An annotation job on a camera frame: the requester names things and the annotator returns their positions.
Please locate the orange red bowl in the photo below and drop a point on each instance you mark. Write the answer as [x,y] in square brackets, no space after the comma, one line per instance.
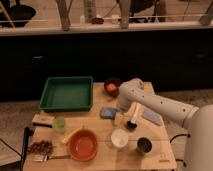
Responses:
[83,145]

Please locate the yellow banana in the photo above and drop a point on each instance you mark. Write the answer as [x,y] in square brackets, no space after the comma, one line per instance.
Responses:
[65,140]

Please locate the green plastic cup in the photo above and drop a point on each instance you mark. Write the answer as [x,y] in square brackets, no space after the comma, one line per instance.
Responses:
[59,125]

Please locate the black round chair base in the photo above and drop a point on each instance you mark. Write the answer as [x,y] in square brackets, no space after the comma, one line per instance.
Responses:
[19,14]

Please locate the orange fruit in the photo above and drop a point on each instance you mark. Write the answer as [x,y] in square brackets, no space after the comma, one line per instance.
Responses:
[111,87]

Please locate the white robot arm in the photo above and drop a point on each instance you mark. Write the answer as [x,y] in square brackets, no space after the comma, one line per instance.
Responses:
[198,121]

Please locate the blue grey folded cloth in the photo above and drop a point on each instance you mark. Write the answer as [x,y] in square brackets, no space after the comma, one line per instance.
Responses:
[151,116]

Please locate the dark maroon bowl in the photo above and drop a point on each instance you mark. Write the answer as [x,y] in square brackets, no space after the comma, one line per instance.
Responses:
[117,82]

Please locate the silver fork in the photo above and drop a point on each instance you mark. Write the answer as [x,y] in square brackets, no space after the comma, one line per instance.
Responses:
[43,158]

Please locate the wooden block eraser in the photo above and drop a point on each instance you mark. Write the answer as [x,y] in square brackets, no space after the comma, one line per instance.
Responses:
[42,120]

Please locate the blue sponge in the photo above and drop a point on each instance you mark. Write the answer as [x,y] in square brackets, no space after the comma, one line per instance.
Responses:
[108,113]

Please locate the seated person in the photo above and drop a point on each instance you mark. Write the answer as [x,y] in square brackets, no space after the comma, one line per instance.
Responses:
[138,6]

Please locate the black table clamp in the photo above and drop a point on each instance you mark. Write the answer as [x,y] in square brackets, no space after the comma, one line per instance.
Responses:
[27,133]

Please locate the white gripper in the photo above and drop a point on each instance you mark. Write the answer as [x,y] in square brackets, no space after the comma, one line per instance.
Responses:
[123,104]

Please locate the dark metal cup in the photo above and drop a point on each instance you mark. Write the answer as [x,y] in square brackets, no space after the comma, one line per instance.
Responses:
[144,146]

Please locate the green plastic tray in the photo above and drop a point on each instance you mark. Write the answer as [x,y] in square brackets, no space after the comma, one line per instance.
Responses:
[63,94]

